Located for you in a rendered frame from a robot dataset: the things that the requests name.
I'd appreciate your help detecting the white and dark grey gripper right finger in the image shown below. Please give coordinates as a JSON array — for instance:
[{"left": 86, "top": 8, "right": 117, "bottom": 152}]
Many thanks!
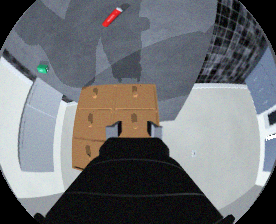
[{"left": 147, "top": 121, "right": 163, "bottom": 140}]

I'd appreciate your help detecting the tan wooden chest of drawers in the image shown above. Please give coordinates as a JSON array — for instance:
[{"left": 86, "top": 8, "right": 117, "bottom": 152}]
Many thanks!
[{"left": 72, "top": 84, "right": 160, "bottom": 171}]

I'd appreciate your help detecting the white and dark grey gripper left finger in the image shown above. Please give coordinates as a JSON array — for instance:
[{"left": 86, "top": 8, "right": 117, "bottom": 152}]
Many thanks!
[{"left": 106, "top": 121, "right": 122, "bottom": 140}]

